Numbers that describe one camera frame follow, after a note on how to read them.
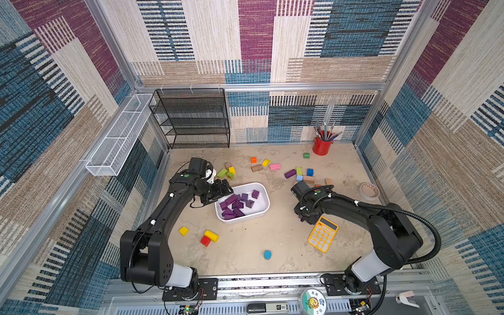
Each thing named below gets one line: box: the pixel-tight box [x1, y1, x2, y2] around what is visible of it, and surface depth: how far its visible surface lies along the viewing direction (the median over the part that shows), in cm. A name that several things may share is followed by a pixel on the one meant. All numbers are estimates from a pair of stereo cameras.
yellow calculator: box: [307, 215, 340, 253], surface depth 87 cm
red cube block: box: [200, 235, 212, 248], surface depth 86 cm
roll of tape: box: [358, 181, 380, 202], surface depth 99 cm
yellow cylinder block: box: [204, 229, 220, 243], surface depth 87 cm
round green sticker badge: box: [301, 288, 327, 315], surface depth 65 cm
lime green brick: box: [216, 168, 229, 179], surface depth 109 cm
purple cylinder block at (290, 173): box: [284, 168, 297, 179], surface depth 108 cm
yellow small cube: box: [178, 225, 190, 237], surface depth 89 cm
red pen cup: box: [312, 137, 334, 156], surface depth 116 cm
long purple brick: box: [221, 208, 237, 220], surface depth 93 cm
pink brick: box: [269, 162, 282, 172], surface depth 111 cm
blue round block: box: [263, 250, 273, 261], surface depth 82 cm
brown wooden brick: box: [250, 164, 264, 172], surface depth 110 cm
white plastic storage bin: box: [214, 182, 271, 225], surface depth 97 cm
